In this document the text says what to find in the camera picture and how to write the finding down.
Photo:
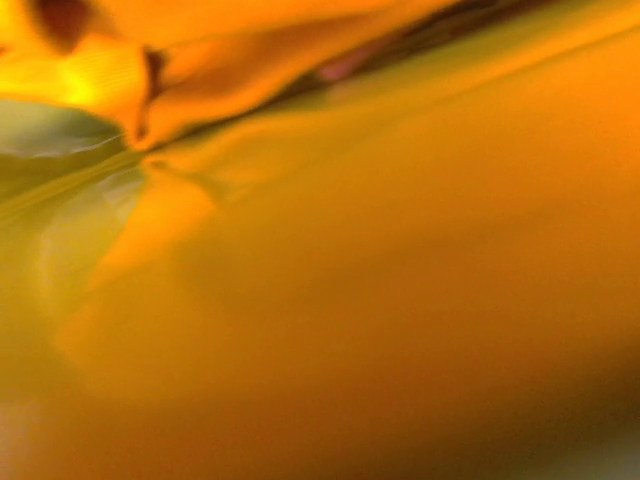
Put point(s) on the olive green plastic bin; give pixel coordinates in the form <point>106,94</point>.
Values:
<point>47,151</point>

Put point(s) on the orange t shirt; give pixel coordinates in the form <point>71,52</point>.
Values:
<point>365,240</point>

